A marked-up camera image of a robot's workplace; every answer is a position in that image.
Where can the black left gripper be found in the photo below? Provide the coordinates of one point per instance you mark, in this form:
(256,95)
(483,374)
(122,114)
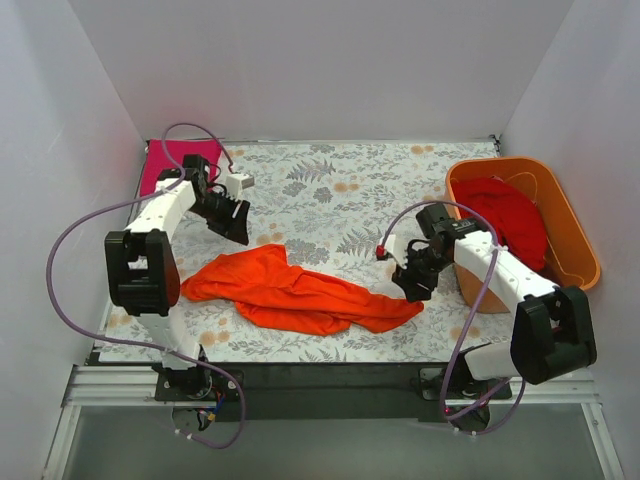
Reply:
(226,211)

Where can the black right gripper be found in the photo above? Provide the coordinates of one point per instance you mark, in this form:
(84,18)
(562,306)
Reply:
(414,267)

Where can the orange t-shirt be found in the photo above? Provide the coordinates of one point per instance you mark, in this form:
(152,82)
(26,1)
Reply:
(271,293)

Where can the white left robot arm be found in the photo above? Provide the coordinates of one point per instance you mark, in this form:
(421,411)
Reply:
(142,272)

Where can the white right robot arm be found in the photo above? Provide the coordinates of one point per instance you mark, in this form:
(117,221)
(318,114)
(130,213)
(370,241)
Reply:
(552,331)

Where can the folded magenta t-shirt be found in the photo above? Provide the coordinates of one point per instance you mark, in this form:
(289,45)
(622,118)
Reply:
(157,161)

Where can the red t-shirt in basket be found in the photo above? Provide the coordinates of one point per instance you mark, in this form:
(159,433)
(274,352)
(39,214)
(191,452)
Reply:
(515,217)

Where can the orange plastic basket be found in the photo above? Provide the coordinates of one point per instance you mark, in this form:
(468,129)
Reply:
(569,259)

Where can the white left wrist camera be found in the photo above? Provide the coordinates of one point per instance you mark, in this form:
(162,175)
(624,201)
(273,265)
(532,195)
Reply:
(239,181)

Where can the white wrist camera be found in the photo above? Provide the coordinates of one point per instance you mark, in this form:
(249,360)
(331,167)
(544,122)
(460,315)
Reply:
(239,181)
(393,247)

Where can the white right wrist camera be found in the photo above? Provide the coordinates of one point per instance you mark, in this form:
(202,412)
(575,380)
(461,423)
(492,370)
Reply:
(393,247)

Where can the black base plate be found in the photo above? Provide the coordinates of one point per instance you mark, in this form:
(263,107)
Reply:
(309,391)

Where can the aluminium frame rail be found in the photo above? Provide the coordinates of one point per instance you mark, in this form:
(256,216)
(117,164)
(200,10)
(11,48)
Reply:
(329,421)

